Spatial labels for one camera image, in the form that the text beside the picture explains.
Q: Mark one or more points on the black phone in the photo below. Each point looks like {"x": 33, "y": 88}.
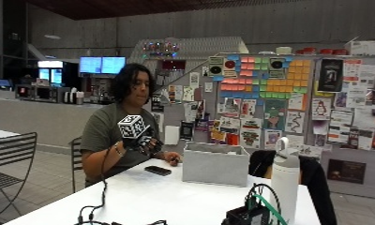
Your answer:
{"x": 158, "y": 170}

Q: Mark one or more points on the white cube with black markers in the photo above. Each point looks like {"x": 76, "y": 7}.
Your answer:
{"x": 133, "y": 126}

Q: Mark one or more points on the grey storage box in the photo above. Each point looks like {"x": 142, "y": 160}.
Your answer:
{"x": 214, "y": 168}

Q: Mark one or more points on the the person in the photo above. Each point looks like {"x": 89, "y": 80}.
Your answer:
{"x": 102, "y": 131}

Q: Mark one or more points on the black chair behind person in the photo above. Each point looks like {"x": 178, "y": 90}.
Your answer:
{"x": 76, "y": 156}

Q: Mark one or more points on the black electronic device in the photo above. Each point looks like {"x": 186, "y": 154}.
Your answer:
{"x": 246, "y": 215}

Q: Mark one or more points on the white water bottle grey lid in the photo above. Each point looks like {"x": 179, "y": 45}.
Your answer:
{"x": 285, "y": 184}

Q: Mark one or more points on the grey service counter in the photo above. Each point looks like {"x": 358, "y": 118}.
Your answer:
{"x": 42, "y": 118}

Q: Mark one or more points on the grey staircase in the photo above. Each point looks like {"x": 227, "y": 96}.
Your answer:
{"x": 195, "y": 47}

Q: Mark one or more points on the black metal slatted chair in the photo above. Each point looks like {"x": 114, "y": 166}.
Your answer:
{"x": 13, "y": 146}

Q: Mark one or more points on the lit drinks fridge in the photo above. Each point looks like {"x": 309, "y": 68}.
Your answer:
{"x": 50, "y": 73}

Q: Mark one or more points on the black jacket on chair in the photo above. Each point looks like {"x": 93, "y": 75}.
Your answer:
{"x": 319, "y": 187}

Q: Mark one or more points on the group of coloured sticky notes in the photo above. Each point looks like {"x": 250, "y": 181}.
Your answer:
{"x": 275, "y": 78}

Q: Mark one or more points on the dark landscape poster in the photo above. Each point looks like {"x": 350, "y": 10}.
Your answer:
{"x": 346, "y": 171}

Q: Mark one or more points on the small blue monitor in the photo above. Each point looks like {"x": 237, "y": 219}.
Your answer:
{"x": 2, "y": 82}

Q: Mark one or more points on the group of paper posters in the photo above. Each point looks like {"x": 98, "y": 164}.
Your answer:
{"x": 342, "y": 118}

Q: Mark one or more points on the grey notice board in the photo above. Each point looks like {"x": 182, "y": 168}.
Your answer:
{"x": 362, "y": 175}

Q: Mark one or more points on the black portrait poster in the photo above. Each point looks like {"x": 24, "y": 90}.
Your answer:
{"x": 331, "y": 75}

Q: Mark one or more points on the row of red bowls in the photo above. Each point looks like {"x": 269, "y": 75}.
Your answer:
{"x": 321, "y": 51}

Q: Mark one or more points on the white cardboard box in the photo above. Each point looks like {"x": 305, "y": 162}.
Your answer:
{"x": 365, "y": 48}

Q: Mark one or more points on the pair of blue wall screens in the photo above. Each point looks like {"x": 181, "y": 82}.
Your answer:
{"x": 102, "y": 64}

